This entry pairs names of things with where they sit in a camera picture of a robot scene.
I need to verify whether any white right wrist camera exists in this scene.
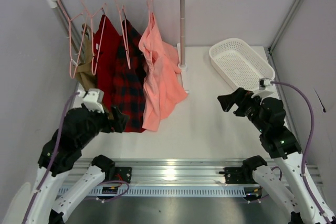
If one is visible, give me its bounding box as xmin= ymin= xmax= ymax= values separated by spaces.
xmin=253 ymin=78 xmax=276 ymax=99

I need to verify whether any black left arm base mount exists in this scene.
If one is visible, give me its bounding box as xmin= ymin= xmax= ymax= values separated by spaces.
xmin=91 ymin=155 xmax=132 ymax=183

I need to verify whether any red black plaid skirt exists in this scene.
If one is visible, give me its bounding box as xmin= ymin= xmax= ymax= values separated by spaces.
xmin=112 ymin=19 xmax=146 ymax=133

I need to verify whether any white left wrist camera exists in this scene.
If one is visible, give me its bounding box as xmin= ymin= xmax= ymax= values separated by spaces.
xmin=78 ymin=88 xmax=105 ymax=113

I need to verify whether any tan brown garment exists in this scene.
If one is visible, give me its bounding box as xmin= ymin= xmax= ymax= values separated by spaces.
xmin=75 ymin=24 xmax=113 ymax=120

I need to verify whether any plain red skirt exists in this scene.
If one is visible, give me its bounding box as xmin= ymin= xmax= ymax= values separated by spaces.
xmin=93 ymin=15 xmax=121 ymax=108

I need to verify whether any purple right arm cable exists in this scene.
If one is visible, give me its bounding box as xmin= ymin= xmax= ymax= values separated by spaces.
xmin=270 ymin=81 xmax=336 ymax=224

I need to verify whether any white perforated plastic basket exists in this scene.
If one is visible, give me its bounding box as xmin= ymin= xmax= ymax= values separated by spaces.
xmin=208 ymin=38 xmax=275 ymax=91

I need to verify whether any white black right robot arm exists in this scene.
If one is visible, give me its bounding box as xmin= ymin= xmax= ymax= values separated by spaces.
xmin=217 ymin=88 xmax=335 ymax=223

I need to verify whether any pink wire hanger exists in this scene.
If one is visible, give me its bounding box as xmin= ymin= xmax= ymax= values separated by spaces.
xmin=57 ymin=0 xmax=86 ymax=79
xmin=144 ymin=0 xmax=155 ymax=63
xmin=80 ymin=0 xmax=108 ymax=76
xmin=114 ymin=0 xmax=131 ymax=69

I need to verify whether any pink skirt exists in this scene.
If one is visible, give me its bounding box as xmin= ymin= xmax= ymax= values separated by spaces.
xmin=139 ymin=12 xmax=187 ymax=131

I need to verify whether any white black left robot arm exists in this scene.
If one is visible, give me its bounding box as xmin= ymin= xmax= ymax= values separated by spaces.
xmin=22 ymin=104 xmax=130 ymax=223

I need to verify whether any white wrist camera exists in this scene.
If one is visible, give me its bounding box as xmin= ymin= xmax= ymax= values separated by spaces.
xmin=253 ymin=78 xmax=276 ymax=99
xmin=78 ymin=88 xmax=105 ymax=113

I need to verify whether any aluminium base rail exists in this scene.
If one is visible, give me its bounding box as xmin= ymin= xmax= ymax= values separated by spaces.
xmin=57 ymin=158 xmax=322 ymax=187

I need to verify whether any white slotted cable duct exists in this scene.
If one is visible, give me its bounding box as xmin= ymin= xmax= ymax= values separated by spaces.
xmin=56 ymin=185 xmax=263 ymax=197

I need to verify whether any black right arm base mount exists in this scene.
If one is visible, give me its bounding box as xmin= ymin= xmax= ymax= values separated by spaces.
xmin=218 ymin=155 xmax=268 ymax=185

